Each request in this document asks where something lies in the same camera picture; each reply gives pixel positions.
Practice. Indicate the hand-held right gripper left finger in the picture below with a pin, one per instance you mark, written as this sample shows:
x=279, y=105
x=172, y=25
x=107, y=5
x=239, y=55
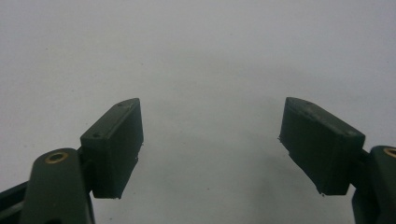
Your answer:
x=109, y=152

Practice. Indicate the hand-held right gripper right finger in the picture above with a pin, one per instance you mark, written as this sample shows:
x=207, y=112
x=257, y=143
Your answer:
x=320, y=146

